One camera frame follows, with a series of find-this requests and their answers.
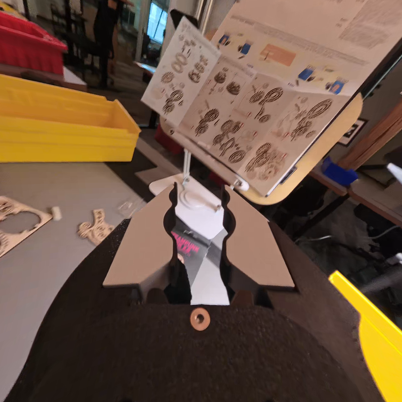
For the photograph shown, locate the wooden ornate bracket piece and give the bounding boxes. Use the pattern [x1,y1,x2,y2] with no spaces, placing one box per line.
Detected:
[77,209,115,246]

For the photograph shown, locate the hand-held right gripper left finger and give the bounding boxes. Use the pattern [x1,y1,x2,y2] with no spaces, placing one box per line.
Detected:
[102,182,179,303]

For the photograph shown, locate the row of red bins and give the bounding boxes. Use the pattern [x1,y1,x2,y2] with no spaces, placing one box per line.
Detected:
[0,11,68,76]

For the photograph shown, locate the white book stand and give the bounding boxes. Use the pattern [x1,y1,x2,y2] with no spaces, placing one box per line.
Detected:
[149,91,365,242]

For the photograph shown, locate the wooden sheet with large gear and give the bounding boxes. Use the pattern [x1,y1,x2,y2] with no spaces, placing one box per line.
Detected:
[0,196,53,258]

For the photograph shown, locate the nested yellow plastic bins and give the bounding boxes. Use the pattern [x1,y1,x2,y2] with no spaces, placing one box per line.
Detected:
[0,74,141,163]
[328,270,402,402]

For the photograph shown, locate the paper instruction sheet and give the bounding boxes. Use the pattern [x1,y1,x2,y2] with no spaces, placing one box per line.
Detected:
[141,0,402,197]

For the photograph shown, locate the long wooden table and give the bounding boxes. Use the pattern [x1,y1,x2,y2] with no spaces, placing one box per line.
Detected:
[309,170,402,227]

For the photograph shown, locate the blue plastic bin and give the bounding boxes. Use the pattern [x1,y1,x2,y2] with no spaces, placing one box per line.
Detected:
[322,156,358,186]

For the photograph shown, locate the clear plastic bag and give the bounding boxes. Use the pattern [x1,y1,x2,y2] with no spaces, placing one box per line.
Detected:
[118,198,146,217]

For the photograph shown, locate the black puzzle box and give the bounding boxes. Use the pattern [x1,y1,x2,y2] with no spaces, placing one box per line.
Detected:
[171,218,227,283]

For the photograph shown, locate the black and white framed sign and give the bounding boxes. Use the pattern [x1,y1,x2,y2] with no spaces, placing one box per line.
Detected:
[338,118,368,146]

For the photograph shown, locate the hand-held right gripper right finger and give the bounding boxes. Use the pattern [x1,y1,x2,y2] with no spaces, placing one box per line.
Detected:
[221,185,296,303]

